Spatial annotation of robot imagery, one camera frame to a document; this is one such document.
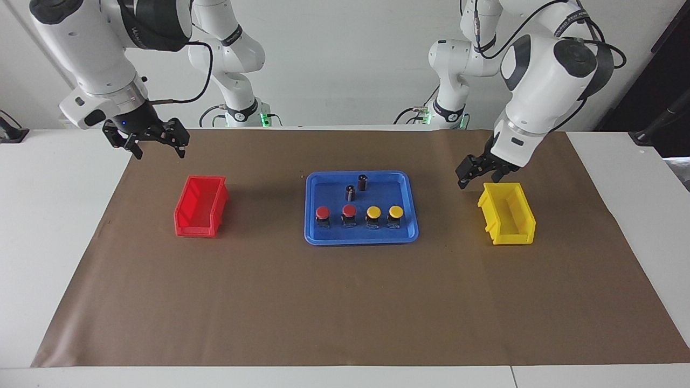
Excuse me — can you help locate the blue plastic tray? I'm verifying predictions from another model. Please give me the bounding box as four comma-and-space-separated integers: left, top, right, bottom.
303, 171, 419, 246

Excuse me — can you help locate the dark side panel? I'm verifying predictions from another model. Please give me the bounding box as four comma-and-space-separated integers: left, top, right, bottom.
598, 0, 690, 158

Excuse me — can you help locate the black stand pole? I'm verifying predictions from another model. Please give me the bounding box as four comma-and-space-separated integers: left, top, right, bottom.
628, 91, 690, 146

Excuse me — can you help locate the black desk device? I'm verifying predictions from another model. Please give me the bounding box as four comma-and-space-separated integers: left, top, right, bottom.
0, 110, 29, 144

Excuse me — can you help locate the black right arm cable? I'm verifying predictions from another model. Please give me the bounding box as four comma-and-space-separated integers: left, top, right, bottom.
146, 40, 214, 105

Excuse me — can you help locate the brown paper mat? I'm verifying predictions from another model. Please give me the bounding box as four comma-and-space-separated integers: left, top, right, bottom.
31, 129, 690, 368

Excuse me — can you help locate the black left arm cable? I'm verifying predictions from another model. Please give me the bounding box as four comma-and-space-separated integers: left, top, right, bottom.
461, 0, 627, 71

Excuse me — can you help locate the red plastic bin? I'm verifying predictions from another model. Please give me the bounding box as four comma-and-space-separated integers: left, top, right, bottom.
173, 176, 229, 238

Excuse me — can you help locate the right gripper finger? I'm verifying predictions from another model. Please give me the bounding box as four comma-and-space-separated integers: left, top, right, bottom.
105, 132, 143, 160
162, 120, 190, 158

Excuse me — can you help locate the black base cable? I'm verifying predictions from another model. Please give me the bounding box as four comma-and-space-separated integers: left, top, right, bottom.
395, 86, 438, 126
198, 104, 228, 129

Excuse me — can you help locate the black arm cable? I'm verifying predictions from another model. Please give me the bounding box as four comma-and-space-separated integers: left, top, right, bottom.
461, 0, 627, 71
146, 40, 214, 105

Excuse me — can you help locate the yellow plastic bin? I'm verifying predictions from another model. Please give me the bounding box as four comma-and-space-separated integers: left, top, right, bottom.
477, 182, 537, 246

